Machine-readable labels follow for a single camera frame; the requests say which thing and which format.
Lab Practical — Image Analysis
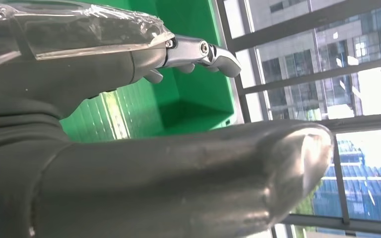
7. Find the dark window frame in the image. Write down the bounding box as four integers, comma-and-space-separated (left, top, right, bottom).
215, 0, 381, 238

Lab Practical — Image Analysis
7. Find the green plastic delivery bin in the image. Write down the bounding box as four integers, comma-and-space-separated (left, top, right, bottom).
60, 0, 236, 143

